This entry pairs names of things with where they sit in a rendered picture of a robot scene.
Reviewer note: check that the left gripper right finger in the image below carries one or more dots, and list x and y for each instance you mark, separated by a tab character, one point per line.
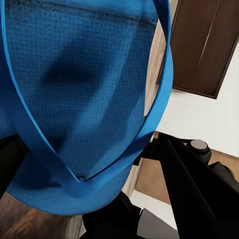
205	206

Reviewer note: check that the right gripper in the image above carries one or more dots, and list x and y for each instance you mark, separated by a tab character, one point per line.
150	152

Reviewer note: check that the sandal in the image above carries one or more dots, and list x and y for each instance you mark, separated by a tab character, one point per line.
72	85

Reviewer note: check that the bench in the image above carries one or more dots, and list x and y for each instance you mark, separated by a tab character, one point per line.
204	36

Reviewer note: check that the sliding door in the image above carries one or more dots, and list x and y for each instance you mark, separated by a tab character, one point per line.
151	181

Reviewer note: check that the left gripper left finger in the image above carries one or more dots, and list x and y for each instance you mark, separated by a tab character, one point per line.
13	151

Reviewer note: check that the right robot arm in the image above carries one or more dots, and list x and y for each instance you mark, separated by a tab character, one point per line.
200	148

